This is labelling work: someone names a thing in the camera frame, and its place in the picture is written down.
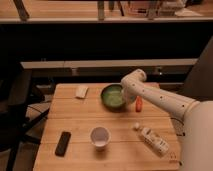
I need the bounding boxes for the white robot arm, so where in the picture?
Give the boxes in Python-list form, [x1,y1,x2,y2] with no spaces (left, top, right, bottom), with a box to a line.
[121,69,213,171]

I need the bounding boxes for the black remote control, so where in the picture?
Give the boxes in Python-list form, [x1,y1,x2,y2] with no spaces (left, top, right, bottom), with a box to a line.
[55,132,71,157]

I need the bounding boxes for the orange carrot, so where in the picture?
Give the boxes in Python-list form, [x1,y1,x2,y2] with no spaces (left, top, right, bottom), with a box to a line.
[135,96,143,112]

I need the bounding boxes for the green ceramic bowl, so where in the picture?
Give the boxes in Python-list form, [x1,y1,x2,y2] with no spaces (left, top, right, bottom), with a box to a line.
[100,84,125,110]

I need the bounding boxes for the plastic bottle white cap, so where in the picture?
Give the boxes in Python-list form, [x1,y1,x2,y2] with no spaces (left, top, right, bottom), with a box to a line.
[133,122,169,156]

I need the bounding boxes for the black office chair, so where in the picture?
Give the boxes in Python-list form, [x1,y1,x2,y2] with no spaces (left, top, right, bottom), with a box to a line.
[0,62,49,171]

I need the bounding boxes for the white paper cup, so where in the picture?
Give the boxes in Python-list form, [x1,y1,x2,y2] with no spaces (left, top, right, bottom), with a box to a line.
[90,127,110,151]

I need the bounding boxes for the black cable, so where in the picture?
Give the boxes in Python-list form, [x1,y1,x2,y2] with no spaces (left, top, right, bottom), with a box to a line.
[170,116,186,137]

